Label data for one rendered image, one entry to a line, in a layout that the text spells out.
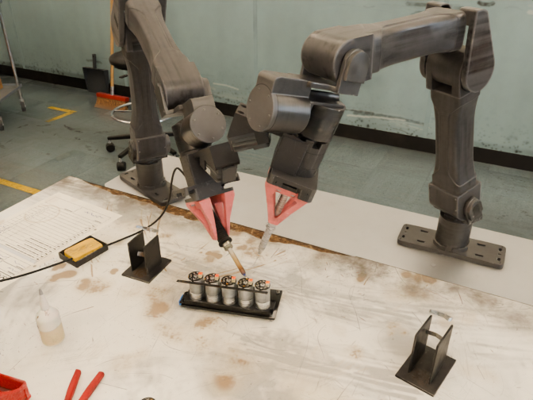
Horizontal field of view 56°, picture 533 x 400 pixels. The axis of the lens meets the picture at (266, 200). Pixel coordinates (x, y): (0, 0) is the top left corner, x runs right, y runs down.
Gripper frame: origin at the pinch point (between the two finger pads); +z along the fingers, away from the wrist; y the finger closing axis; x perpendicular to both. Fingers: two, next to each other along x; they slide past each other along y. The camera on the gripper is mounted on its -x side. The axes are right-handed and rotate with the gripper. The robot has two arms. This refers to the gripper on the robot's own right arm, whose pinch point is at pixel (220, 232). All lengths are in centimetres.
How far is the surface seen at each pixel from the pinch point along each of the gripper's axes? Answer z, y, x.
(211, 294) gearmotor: 8.7, -5.4, -2.4
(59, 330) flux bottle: 6.6, -28.1, 4.4
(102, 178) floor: -25, 31, 221
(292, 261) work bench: 10.1, 14.0, 3.1
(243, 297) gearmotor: 10.3, -1.6, -6.0
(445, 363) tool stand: 25.8, 17.8, -25.9
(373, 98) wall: -29, 199, 168
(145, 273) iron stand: 4.1, -11.0, 12.9
